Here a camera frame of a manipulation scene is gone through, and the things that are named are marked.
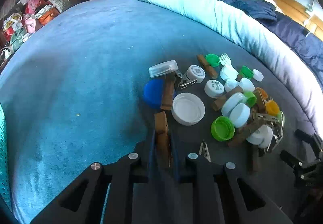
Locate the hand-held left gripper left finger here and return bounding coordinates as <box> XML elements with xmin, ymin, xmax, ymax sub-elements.
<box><xmin>30</xmin><ymin>130</ymin><xmax>156</xmax><ymax>224</ymax></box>

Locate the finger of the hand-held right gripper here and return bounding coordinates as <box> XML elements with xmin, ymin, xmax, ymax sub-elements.
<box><xmin>295</xmin><ymin>128</ymin><xmax>323</xmax><ymax>152</ymax></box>
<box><xmin>280</xmin><ymin>149</ymin><xmax>323</xmax><ymax>188</ymax></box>

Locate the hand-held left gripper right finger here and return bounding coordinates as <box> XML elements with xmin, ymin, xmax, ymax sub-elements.
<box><xmin>170</xmin><ymin>134</ymin><xmax>294</xmax><ymax>224</ymax></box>

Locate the brown wooden clothespin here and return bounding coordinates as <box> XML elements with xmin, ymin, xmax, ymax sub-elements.
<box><xmin>154</xmin><ymin>111</ymin><xmax>173</xmax><ymax>169</ymax></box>

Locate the large white plastic lid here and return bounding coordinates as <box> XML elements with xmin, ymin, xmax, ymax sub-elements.
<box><xmin>172</xmin><ymin>93</ymin><xmax>206</xmax><ymax>126</ymax></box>

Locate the blue bottle cap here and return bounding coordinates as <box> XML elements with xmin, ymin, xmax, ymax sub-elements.
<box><xmin>143</xmin><ymin>79</ymin><xmax>165</xmax><ymax>109</ymax></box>

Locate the clear plastic jar lid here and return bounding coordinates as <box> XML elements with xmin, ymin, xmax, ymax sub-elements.
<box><xmin>148</xmin><ymin>60</ymin><xmax>179</xmax><ymax>78</ymax></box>

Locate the metal clip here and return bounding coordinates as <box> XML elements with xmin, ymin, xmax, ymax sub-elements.
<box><xmin>198</xmin><ymin>140</ymin><xmax>212</xmax><ymax>162</ymax></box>
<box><xmin>267</xmin><ymin>110</ymin><xmax>285</xmax><ymax>152</ymax></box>
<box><xmin>175</xmin><ymin>70</ymin><xmax>197</xmax><ymax>89</ymax></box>

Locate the green bottle cap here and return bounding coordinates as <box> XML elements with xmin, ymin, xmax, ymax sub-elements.
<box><xmin>205</xmin><ymin>54</ymin><xmax>221</xmax><ymax>67</ymax></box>
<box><xmin>238</xmin><ymin>65</ymin><xmax>254</xmax><ymax>80</ymax></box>
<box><xmin>243</xmin><ymin>91</ymin><xmax>257</xmax><ymax>108</ymax></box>
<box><xmin>211</xmin><ymin>116</ymin><xmax>236</xmax><ymax>142</ymax></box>

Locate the pile of wooden clothespins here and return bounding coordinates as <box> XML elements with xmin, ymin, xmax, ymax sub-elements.
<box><xmin>160</xmin><ymin>54</ymin><xmax>281</xmax><ymax>172</ymax></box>

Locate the pile of white bottle caps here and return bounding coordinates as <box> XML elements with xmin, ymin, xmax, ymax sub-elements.
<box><xmin>185</xmin><ymin>64</ymin><xmax>274</xmax><ymax>150</ymax></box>

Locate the navy blue quilt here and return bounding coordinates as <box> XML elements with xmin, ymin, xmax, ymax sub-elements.
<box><xmin>218</xmin><ymin>0</ymin><xmax>323</xmax><ymax>76</ymax></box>

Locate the white plastic fork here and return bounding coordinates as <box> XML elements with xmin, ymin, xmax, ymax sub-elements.
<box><xmin>219</xmin><ymin>53</ymin><xmax>238</xmax><ymax>69</ymax></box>

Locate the blue blanket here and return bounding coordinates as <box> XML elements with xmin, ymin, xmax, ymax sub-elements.
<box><xmin>0</xmin><ymin>0</ymin><xmax>319</xmax><ymax>224</ymax></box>

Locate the wooden headboard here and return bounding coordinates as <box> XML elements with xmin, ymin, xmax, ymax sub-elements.
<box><xmin>262</xmin><ymin>0</ymin><xmax>323</xmax><ymax>43</ymax></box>

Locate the teal perforated mat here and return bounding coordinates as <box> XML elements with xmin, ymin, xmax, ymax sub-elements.
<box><xmin>0</xmin><ymin>103</ymin><xmax>13</xmax><ymax>214</ymax></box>

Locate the light blue quilt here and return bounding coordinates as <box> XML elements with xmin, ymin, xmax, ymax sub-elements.
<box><xmin>108</xmin><ymin>0</ymin><xmax>323</xmax><ymax>139</ymax></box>

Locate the pile of bags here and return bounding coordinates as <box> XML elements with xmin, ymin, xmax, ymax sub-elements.
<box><xmin>0</xmin><ymin>0</ymin><xmax>71</xmax><ymax>63</ymax></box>

